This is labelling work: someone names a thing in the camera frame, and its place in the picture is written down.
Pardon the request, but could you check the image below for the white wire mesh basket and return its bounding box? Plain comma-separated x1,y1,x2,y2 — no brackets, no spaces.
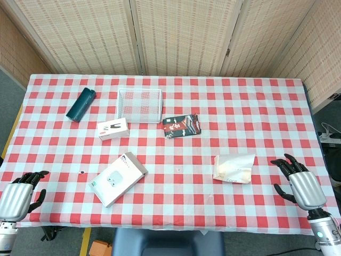
116,88,163,125

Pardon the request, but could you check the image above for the orange box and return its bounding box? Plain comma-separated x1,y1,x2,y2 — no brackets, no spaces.
89,239,113,256

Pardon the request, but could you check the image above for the small white product box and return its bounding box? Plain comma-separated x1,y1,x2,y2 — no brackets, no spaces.
97,118,131,141

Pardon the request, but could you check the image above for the red white checkered tablecloth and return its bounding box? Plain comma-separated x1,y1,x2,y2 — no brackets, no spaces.
0,74,336,236

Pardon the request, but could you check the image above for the bamboo folding screen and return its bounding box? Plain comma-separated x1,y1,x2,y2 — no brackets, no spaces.
0,0,341,114

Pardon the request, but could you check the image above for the dark green case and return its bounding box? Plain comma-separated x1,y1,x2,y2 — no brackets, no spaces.
66,87,96,123

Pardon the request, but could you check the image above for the white paper bag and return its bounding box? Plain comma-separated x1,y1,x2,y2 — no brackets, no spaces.
213,154,256,185

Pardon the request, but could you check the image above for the black red snack packet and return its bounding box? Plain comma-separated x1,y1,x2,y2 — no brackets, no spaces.
162,114,202,140

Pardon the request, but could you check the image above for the black office chair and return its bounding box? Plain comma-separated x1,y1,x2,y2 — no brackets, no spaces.
321,142,341,187

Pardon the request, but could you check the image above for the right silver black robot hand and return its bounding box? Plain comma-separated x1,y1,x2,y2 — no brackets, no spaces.
270,154,328,211

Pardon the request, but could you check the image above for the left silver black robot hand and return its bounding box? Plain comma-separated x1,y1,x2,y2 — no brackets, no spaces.
0,170,50,222

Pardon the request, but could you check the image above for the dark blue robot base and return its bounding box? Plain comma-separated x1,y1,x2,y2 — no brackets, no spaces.
111,228,225,256

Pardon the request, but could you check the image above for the white earbuds box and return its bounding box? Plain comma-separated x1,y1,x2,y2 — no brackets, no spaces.
88,151,149,209

